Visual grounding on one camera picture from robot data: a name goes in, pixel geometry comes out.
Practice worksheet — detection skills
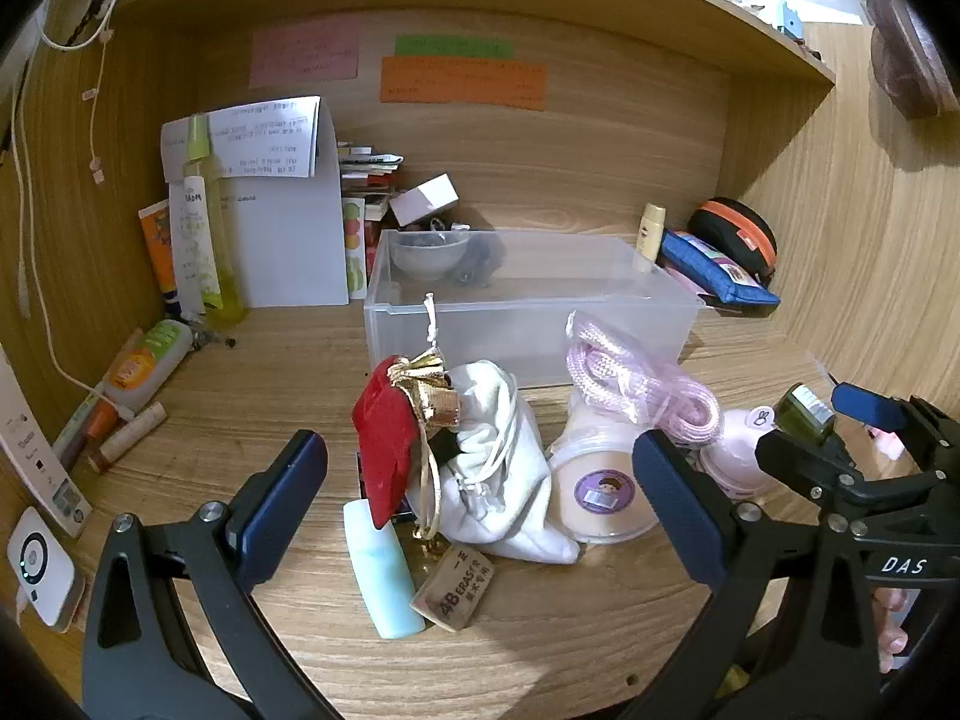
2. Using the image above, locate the pink rope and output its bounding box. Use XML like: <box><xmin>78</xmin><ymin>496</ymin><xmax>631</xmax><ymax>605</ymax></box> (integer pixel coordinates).
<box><xmin>564</xmin><ymin>311</ymin><xmax>725</xmax><ymax>445</ymax></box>

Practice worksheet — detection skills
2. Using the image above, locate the green sticky note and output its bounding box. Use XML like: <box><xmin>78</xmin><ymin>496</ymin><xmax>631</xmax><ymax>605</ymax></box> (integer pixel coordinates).
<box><xmin>395</xmin><ymin>35</ymin><xmax>515</xmax><ymax>59</ymax></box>

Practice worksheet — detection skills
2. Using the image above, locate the white drawstring pouch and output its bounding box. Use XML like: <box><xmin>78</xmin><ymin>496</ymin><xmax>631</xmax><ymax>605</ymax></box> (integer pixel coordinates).
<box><xmin>427</xmin><ymin>360</ymin><xmax>582</xmax><ymax>563</ymax></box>

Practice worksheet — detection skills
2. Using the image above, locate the small metal clip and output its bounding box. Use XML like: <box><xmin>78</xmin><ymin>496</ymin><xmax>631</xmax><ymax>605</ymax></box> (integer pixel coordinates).
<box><xmin>191</xmin><ymin>319</ymin><xmax>237</xmax><ymax>350</ymax></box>

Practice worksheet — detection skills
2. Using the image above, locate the tan eraser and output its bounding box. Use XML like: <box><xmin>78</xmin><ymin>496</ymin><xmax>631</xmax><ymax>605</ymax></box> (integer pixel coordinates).
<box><xmin>410</xmin><ymin>542</ymin><xmax>498</xmax><ymax>632</ymax></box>

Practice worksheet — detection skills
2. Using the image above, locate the person's right hand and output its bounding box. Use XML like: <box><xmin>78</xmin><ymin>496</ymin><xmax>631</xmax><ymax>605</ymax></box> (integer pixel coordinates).
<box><xmin>874</xmin><ymin>587</ymin><xmax>912</xmax><ymax>676</ymax></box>

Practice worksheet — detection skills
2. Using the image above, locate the blue patchwork pouch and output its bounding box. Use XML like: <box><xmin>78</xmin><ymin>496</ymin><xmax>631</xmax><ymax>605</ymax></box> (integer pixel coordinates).
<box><xmin>660</xmin><ymin>229</ymin><xmax>781</xmax><ymax>310</ymax></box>

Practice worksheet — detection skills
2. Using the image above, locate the yellow-green spray bottle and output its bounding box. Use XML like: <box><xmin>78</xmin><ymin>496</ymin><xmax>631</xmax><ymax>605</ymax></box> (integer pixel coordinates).
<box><xmin>182</xmin><ymin>114</ymin><xmax>248</xmax><ymax>327</ymax></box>

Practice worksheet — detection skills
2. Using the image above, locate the stack of small books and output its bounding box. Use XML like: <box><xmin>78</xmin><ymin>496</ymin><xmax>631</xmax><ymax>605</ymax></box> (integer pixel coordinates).
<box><xmin>336</xmin><ymin>141</ymin><xmax>402</xmax><ymax>222</ymax></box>

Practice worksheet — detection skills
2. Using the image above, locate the light blue tube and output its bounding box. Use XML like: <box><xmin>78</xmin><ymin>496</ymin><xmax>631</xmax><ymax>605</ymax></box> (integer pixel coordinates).
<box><xmin>343</xmin><ymin>499</ymin><xmax>427</xmax><ymax>640</ymax></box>

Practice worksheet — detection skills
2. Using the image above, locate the white printed tube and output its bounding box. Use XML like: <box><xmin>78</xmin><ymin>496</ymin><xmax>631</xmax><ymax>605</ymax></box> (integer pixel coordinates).
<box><xmin>169</xmin><ymin>175</ymin><xmax>222</xmax><ymax>316</ymax></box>

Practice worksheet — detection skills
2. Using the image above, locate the white bottle with orange label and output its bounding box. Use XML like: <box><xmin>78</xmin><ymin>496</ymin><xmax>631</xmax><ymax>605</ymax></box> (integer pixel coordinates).
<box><xmin>103</xmin><ymin>319</ymin><xmax>194</xmax><ymax>410</ymax></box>

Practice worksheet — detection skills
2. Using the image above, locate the small white pink box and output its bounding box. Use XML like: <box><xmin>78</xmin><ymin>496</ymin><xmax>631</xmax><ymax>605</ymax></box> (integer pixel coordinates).
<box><xmin>388</xmin><ymin>173</ymin><xmax>460</xmax><ymax>226</ymax></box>

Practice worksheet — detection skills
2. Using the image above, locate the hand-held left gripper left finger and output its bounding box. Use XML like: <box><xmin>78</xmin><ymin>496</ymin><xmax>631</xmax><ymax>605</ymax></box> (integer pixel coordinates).
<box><xmin>81</xmin><ymin>429</ymin><xmax>329</xmax><ymax>720</ymax></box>

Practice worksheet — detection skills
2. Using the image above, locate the white folded paper sheet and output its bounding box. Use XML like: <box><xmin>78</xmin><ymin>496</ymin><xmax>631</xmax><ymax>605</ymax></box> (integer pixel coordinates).
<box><xmin>160</xmin><ymin>95</ymin><xmax>351</xmax><ymax>308</ymax></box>

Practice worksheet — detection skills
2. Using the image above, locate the pink round container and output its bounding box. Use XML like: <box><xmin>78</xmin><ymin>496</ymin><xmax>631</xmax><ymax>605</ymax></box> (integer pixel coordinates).
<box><xmin>694</xmin><ymin>403</ymin><xmax>781</xmax><ymax>500</ymax></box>

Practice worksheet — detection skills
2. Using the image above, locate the orange sticky note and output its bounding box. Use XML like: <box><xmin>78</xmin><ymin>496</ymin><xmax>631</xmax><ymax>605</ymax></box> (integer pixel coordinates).
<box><xmin>379</xmin><ymin>56</ymin><xmax>547</xmax><ymax>112</ymax></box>

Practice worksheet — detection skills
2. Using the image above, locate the small cream tube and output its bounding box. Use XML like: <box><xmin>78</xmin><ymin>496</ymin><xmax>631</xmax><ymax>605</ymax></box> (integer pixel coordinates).
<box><xmin>632</xmin><ymin>202</ymin><xmax>668</xmax><ymax>273</ymax></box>

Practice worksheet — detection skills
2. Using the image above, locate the beige lip balm stick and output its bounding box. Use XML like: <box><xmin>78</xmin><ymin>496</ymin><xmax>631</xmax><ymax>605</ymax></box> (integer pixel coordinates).
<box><xmin>88</xmin><ymin>401</ymin><xmax>167</xmax><ymax>473</ymax></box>

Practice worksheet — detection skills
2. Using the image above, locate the clear jar with beige content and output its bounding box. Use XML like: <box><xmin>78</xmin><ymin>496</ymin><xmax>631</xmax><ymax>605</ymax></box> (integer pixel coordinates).
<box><xmin>546</xmin><ymin>390</ymin><xmax>665</xmax><ymax>545</ymax></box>

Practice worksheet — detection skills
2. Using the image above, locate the clear plastic box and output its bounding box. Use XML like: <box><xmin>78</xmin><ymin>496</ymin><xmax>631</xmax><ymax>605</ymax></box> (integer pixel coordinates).
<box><xmin>364</xmin><ymin>229</ymin><xmax>706</xmax><ymax>391</ymax></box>

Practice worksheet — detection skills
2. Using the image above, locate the red gold drawstring pouch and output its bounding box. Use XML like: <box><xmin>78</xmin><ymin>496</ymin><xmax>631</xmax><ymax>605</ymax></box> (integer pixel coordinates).
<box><xmin>352</xmin><ymin>292</ymin><xmax>462</xmax><ymax>530</ymax></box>

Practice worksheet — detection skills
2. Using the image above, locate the small dark green bottle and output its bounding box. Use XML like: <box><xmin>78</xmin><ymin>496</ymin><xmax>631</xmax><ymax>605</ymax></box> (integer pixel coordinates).
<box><xmin>775</xmin><ymin>382</ymin><xmax>837</xmax><ymax>451</ymax></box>

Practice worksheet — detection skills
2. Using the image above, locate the white round-button device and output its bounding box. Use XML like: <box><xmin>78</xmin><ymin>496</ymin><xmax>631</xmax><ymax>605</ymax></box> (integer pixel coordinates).
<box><xmin>6</xmin><ymin>506</ymin><xmax>87</xmax><ymax>631</ymax></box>

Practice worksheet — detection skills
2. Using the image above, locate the pink sticky note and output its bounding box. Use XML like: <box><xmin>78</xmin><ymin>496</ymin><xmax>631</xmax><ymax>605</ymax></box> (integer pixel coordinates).
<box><xmin>250</xmin><ymin>24</ymin><xmax>361</xmax><ymax>87</ymax></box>

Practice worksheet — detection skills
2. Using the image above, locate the white cable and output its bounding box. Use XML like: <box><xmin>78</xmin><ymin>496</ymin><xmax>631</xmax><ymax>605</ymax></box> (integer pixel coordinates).
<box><xmin>13</xmin><ymin>0</ymin><xmax>113</xmax><ymax>421</ymax></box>

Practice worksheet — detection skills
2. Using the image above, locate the orange pen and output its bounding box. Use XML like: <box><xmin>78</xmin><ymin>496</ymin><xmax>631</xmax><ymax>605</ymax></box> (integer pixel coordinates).
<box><xmin>56</xmin><ymin>397</ymin><xmax>121</xmax><ymax>466</ymax></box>

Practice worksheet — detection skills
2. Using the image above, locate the white power strip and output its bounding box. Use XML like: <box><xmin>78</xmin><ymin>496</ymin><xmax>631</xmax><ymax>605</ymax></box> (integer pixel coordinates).
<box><xmin>0</xmin><ymin>345</ymin><xmax>92</xmax><ymax>539</ymax></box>

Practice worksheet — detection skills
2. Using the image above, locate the dark brown object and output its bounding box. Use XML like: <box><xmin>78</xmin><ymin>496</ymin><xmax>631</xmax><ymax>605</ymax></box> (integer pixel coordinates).
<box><xmin>866</xmin><ymin>0</ymin><xmax>960</xmax><ymax>121</ymax></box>

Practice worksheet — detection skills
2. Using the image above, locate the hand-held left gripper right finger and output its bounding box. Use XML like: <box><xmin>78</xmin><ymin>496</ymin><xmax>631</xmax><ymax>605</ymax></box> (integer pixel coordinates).
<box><xmin>615</xmin><ymin>431</ymin><xmax>882</xmax><ymax>720</ymax></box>

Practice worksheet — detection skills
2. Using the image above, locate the orange tube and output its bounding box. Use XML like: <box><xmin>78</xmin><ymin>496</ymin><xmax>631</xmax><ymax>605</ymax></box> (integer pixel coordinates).
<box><xmin>138</xmin><ymin>200</ymin><xmax>185</xmax><ymax>316</ymax></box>

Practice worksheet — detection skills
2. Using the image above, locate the fruit printed card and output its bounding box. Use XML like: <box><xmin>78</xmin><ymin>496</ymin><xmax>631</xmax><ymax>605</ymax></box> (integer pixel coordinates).
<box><xmin>341</xmin><ymin>195</ymin><xmax>391</xmax><ymax>293</ymax></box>

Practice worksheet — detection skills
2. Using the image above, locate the bowl of trinkets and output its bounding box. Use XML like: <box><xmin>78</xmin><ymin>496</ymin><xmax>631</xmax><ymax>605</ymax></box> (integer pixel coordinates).
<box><xmin>390</xmin><ymin>229</ymin><xmax>473</xmax><ymax>282</ymax></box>

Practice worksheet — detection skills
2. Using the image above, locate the black orange round case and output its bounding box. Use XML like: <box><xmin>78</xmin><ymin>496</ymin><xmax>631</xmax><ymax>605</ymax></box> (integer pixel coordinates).
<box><xmin>688</xmin><ymin>197</ymin><xmax>779</xmax><ymax>287</ymax></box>

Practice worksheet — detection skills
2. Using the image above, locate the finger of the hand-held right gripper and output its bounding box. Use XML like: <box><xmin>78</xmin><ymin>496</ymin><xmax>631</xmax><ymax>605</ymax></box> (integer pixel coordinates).
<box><xmin>831</xmin><ymin>382</ymin><xmax>960</xmax><ymax>470</ymax></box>
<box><xmin>754</xmin><ymin>426</ymin><xmax>871</xmax><ymax>505</ymax></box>

